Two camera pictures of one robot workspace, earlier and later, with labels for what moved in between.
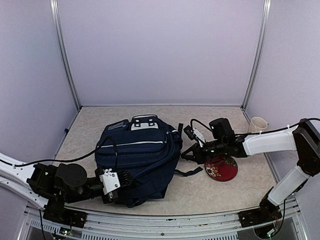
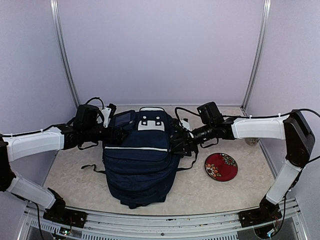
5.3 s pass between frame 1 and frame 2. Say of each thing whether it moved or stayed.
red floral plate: stayed
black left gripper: moved
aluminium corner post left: stayed
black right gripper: moved
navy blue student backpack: moved
